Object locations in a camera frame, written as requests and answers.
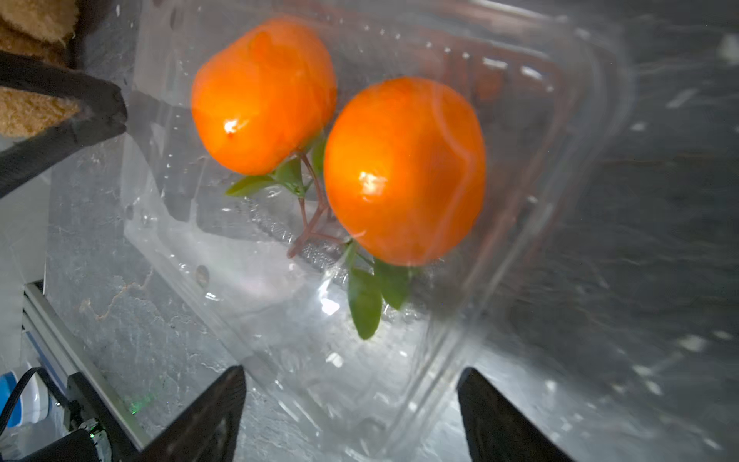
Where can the brown teddy bear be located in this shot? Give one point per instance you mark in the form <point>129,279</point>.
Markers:
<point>36,33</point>

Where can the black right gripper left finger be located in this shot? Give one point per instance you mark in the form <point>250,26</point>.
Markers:
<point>208,429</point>

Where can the orange eight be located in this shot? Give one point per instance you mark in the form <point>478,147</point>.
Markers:
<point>404,170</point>

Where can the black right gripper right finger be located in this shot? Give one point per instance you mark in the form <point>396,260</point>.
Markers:
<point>496,430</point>

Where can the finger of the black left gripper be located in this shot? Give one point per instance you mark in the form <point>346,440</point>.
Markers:
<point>103,116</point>

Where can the orange seven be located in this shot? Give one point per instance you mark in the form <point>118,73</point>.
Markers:
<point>264,96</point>

